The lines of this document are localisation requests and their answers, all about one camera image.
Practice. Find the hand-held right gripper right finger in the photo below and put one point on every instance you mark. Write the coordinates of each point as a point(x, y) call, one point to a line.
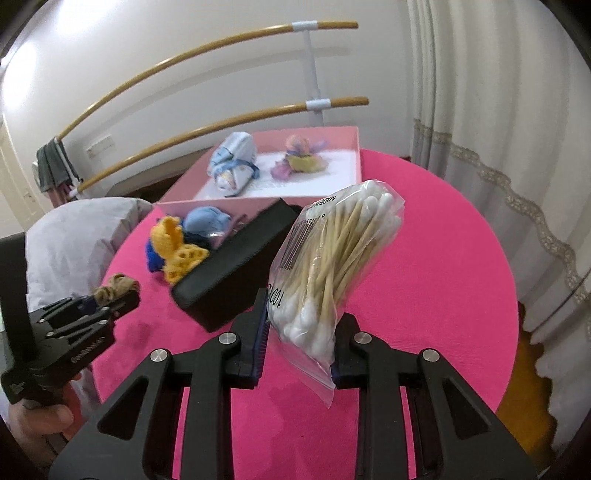
point(344, 360)

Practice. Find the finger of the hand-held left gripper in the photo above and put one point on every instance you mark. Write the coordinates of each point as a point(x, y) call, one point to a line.
point(124, 302)
point(60, 309)

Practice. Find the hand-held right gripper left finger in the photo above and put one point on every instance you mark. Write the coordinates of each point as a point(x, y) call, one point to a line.
point(261, 341)

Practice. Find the brown fabric scrunchie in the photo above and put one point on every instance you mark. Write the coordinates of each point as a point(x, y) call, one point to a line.
point(113, 286)

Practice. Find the royal blue knit cloth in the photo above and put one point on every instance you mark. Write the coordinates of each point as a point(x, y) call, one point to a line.
point(154, 258)

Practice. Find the yellow crochet cloth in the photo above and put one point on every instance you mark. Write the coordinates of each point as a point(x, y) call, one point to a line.
point(184, 258)

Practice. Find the black rectangular case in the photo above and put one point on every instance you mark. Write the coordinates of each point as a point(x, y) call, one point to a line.
point(231, 272)

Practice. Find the clear bag of cotton swabs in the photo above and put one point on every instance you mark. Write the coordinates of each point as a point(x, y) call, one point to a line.
point(332, 258)

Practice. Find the plain light blue cloth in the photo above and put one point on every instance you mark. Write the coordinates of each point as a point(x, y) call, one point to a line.
point(203, 219)

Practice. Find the light blue patterned cloth bundle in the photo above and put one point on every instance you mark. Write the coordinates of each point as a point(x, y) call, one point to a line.
point(231, 157)

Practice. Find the pink cardboard box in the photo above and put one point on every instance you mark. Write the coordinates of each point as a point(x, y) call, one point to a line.
point(323, 134)

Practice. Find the person's left hand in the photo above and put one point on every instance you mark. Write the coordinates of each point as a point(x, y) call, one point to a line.
point(37, 424)

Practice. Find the white quilt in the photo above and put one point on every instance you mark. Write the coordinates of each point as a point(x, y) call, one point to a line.
point(74, 240)

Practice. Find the pastel pink yellow cloth bundle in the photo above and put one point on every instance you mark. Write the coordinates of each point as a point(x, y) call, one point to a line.
point(300, 159)

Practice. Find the white curtain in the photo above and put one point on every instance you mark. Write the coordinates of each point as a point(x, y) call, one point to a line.
point(498, 115)

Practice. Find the grey cloth on rail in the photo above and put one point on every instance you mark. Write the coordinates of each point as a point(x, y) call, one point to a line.
point(53, 164)

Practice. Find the white wall switch plate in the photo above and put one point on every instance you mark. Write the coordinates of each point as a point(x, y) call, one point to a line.
point(99, 145)

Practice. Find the long wooden wall rail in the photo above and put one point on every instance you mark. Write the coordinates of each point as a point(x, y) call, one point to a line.
point(337, 24)
point(346, 101)

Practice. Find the white rail bracket post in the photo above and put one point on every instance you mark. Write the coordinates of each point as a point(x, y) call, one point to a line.
point(310, 64)

